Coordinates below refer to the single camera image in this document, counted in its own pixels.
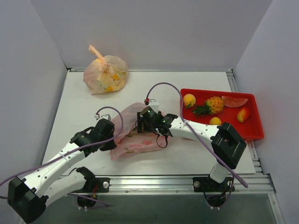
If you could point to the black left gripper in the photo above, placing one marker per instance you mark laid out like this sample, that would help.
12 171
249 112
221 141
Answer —
108 144

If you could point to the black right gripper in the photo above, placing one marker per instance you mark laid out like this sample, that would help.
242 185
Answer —
141 126

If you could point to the pink plastic bag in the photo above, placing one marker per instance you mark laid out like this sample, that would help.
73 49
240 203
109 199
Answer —
129 142

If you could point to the orange toy pineapple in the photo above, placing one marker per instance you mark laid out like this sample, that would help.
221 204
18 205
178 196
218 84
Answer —
212 106

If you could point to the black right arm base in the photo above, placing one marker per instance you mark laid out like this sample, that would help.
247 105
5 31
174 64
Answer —
216 194

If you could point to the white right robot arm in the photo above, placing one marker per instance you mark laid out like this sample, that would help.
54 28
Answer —
223 142

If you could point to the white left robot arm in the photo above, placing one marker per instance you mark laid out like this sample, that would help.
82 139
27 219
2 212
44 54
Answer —
29 196

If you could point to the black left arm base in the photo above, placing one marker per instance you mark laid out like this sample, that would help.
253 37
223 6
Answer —
92 187

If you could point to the orange fruit with leaf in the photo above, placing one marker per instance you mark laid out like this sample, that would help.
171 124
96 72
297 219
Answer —
189 100

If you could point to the orange plastic bag with fruit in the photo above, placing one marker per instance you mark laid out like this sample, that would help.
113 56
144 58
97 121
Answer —
105 73

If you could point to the red plastic tray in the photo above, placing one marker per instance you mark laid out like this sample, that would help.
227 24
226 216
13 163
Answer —
251 129

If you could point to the small yellow lemon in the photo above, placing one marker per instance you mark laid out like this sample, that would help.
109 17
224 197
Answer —
215 121

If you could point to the watermelon slice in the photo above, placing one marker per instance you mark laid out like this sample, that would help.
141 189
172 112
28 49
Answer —
233 102

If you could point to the red yellow mango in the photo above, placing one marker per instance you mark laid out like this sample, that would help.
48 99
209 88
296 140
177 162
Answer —
243 114

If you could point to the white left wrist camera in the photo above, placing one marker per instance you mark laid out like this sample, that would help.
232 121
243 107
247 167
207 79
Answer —
105 116

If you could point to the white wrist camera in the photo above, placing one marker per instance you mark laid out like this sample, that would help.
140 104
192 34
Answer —
105 116
152 103

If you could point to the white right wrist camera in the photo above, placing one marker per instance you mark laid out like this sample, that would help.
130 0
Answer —
152 103

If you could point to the aluminium front rail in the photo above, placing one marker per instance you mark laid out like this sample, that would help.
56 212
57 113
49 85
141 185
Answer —
168 185

